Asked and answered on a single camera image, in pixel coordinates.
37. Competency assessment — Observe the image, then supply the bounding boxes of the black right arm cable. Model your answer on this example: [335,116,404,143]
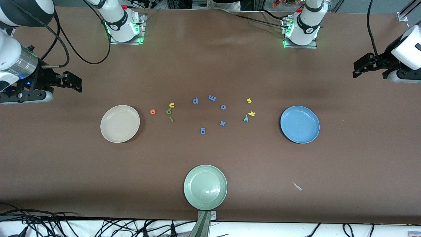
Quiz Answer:
[7,0,111,68]

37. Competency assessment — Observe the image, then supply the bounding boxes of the brown table cover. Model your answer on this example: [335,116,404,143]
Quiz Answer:
[0,6,421,224]

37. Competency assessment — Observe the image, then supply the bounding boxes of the black cable on table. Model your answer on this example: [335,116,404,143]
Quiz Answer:
[230,10,290,28]

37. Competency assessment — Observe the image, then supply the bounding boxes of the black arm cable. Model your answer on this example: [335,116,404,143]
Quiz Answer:
[366,0,379,56]
[7,0,111,68]

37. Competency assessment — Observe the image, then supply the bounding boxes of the black cable bundle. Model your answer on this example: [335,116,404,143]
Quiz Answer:
[0,202,198,237]

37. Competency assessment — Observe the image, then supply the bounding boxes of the blue round plate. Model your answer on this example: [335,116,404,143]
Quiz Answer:
[280,106,320,144]

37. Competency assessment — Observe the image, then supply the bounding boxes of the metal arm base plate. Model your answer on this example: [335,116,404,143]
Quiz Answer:
[110,13,147,45]
[281,18,318,49]

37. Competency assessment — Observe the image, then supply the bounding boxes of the beige round plate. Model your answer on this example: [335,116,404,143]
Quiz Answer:
[100,105,140,143]

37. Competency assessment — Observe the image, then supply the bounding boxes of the person in beige trousers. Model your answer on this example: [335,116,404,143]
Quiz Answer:
[207,0,241,11]

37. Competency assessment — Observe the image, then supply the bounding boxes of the aluminium frame profile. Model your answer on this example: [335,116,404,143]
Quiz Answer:
[397,0,421,22]

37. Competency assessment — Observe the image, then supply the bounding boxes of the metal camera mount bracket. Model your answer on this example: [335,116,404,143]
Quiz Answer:
[189,210,217,237]

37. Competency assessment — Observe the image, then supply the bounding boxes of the green round plate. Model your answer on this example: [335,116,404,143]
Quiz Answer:
[184,165,228,210]

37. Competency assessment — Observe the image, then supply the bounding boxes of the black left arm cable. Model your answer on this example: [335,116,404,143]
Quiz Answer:
[366,0,379,56]

